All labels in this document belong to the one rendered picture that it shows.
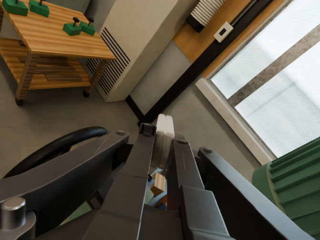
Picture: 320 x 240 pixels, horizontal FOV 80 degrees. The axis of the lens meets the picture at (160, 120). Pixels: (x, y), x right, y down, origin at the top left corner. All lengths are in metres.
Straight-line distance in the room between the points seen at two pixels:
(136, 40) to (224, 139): 1.13
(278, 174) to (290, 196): 0.03
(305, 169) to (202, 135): 1.59
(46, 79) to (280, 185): 1.65
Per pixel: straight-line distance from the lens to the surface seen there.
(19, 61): 1.80
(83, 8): 2.55
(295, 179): 0.26
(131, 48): 1.80
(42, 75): 1.75
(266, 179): 0.28
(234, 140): 1.75
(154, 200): 0.56
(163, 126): 0.16
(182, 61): 1.84
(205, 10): 1.64
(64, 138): 0.46
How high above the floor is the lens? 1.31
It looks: 33 degrees down
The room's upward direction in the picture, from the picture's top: 46 degrees clockwise
